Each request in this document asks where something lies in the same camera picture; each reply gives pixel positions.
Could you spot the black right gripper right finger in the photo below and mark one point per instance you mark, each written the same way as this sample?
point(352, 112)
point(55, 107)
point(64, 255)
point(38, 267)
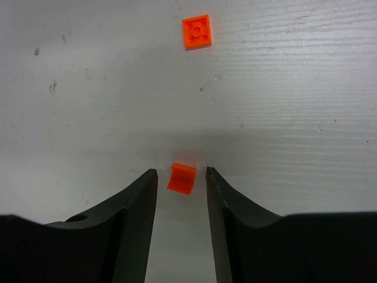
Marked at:
point(253, 244)

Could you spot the small orange curved lego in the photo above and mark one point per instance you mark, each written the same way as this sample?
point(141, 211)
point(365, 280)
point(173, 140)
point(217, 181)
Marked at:
point(182, 178)

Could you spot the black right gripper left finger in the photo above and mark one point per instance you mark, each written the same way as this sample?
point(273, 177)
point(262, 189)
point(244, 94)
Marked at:
point(109, 242)

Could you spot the small orange lego tile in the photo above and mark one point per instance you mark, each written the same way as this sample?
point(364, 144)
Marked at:
point(196, 32)

